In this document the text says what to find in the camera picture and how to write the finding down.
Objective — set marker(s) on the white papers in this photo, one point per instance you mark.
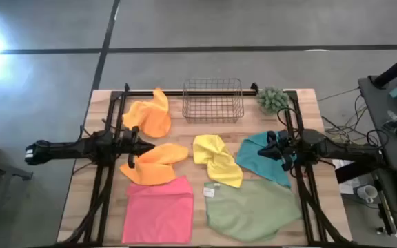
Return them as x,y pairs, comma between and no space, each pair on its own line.
346,186

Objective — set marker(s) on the orange microfiber towel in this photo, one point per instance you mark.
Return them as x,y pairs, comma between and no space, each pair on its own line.
157,165
150,117

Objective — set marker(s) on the yellow microfiber towel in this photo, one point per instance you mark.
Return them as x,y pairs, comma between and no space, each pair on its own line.
219,162

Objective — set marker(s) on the teal microfiber towel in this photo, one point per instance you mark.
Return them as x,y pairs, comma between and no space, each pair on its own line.
253,165

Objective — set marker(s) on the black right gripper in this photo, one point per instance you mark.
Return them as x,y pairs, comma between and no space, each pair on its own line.
288,149

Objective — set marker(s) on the black desk crossbar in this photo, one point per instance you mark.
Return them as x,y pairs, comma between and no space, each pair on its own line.
350,174

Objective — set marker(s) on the black aluminium table frame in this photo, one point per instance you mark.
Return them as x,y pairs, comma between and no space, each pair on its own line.
176,93

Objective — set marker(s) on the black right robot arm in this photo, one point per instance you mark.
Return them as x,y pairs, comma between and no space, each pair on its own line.
343,150

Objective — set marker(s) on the green microfiber towel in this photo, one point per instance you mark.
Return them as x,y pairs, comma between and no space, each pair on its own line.
253,210

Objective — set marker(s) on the white mug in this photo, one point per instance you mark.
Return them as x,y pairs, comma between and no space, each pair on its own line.
366,193

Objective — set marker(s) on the green potted artificial plant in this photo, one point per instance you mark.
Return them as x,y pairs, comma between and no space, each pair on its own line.
272,100

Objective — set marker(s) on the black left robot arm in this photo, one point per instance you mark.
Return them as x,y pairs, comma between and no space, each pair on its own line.
64,150

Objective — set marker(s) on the pink microfiber towel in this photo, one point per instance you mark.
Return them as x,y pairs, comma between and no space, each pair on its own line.
159,213

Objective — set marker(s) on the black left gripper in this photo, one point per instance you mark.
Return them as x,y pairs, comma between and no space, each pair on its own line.
131,147

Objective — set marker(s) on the dark metal stand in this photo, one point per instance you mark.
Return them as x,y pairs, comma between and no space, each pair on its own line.
12,172

